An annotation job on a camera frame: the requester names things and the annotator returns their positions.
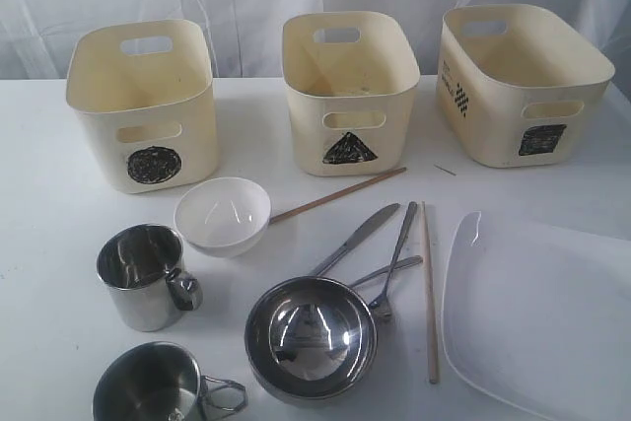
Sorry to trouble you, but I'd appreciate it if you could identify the white plastic bowl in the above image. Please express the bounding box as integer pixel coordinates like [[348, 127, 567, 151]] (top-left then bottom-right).
[[174, 176, 271, 258]]

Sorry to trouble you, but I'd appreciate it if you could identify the cream bin with square mark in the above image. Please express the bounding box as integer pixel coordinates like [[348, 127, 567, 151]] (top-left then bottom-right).
[[436, 4, 615, 168]]

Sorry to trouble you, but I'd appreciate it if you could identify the stainless steel fork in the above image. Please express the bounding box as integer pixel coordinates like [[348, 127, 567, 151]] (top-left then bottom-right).
[[348, 255, 424, 291]]

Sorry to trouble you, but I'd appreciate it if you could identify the stainless steel table knife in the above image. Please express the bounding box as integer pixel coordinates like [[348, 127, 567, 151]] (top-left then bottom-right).
[[309, 203, 400, 276]]

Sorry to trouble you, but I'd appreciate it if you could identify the cream bin with circle mark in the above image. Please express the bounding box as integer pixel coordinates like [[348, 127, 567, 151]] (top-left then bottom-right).
[[66, 19, 219, 194]]

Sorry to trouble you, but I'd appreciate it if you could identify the small thin pin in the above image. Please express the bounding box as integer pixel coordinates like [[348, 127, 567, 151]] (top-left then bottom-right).
[[434, 164, 457, 176]]

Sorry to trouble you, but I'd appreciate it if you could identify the cream bin with triangle mark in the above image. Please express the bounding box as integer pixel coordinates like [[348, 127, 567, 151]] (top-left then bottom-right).
[[282, 11, 421, 176]]

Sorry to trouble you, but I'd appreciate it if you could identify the stainless steel bowl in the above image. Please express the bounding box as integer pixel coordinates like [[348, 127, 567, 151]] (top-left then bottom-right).
[[244, 276, 379, 404]]

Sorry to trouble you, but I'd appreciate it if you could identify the stainless steel spoon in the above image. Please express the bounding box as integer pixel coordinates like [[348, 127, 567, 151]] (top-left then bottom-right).
[[369, 201, 418, 322]]

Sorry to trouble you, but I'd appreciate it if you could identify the dark wooden chopstick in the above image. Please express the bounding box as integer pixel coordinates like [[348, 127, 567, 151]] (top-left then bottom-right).
[[269, 167, 407, 224]]

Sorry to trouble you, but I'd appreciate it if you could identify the light wooden chopstick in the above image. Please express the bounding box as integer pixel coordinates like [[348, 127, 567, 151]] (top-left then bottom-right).
[[421, 201, 440, 385]]

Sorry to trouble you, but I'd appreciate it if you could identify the white square plate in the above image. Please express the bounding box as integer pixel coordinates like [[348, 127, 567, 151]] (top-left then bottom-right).
[[442, 211, 630, 420]]

